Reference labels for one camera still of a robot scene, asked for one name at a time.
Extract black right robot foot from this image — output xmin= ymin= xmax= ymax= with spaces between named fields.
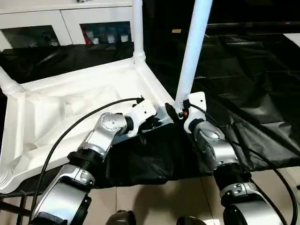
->
xmin=175 ymin=215 xmax=207 ymax=225

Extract white glass-door cabinet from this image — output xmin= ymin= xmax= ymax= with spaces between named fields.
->
xmin=0 ymin=0 xmax=135 ymax=52

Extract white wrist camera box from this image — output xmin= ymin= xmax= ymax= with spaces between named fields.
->
xmin=127 ymin=97 xmax=158 ymax=138
xmin=183 ymin=91 xmax=208 ymax=135

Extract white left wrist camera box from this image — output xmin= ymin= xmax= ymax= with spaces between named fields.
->
xmin=127 ymin=97 xmax=158 ymax=138

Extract white upturned plastic table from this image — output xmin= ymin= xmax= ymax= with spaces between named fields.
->
xmin=0 ymin=57 xmax=181 ymax=195

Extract black glossy mat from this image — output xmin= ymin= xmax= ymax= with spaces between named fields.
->
xmin=0 ymin=35 xmax=300 ymax=195

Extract black left robot foot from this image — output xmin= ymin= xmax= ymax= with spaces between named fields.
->
xmin=105 ymin=210 xmax=137 ymax=225

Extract black glossy tv stand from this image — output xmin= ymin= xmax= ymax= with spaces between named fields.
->
xmin=206 ymin=21 xmax=300 ymax=36

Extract white flat panel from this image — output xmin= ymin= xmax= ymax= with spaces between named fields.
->
xmin=282 ymin=32 xmax=300 ymax=55

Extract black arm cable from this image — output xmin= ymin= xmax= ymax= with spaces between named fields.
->
xmin=31 ymin=94 xmax=145 ymax=221
xmin=187 ymin=100 xmax=296 ymax=225

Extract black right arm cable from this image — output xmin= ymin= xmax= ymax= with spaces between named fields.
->
xmin=187 ymin=100 xmax=296 ymax=225

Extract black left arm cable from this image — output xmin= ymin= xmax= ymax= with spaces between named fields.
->
xmin=31 ymin=94 xmax=145 ymax=221

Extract black robot foot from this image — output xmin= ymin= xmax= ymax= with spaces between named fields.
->
xmin=105 ymin=210 xmax=137 ymax=225
xmin=175 ymin=215 xmax=207 ymax=225

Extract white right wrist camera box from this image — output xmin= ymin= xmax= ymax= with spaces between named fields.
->
xmin=183 ymin=91 xmax=208 ymax=135

